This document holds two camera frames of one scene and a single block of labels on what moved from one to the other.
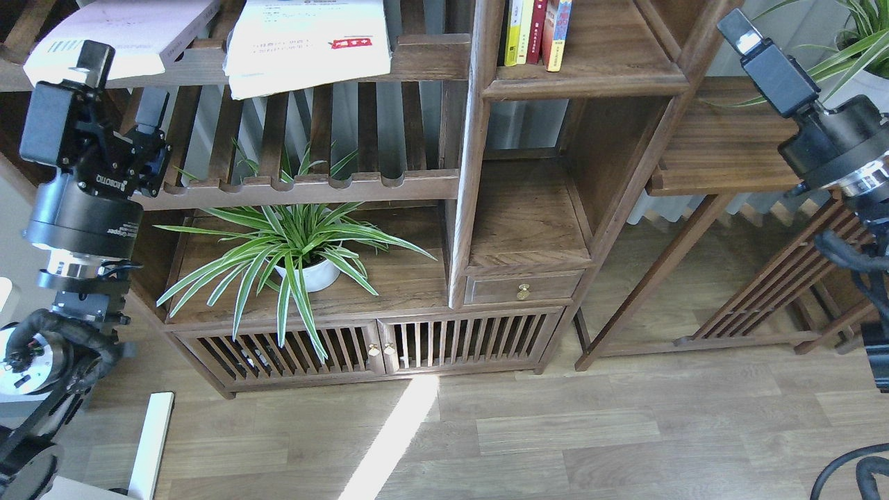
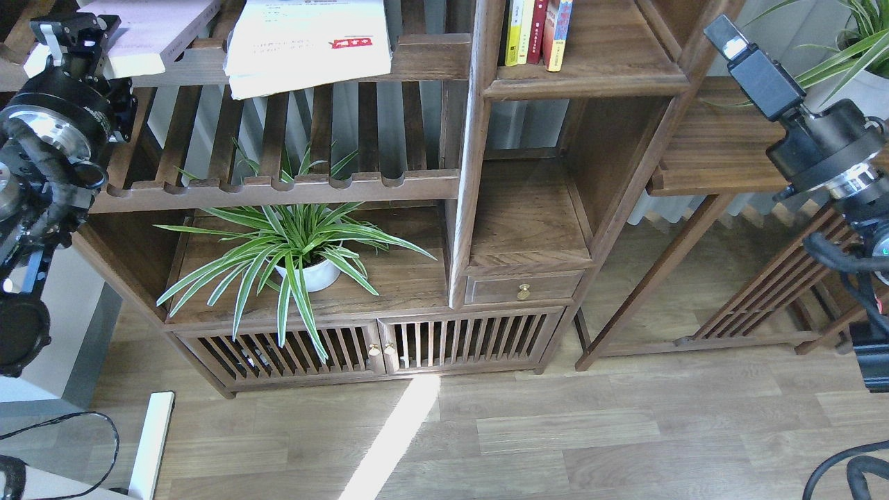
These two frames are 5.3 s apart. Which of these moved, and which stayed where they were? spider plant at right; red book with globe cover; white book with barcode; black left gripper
Moved: black left gripper
Stayed: white book with barcode; red book with globe cover; spider plant at right
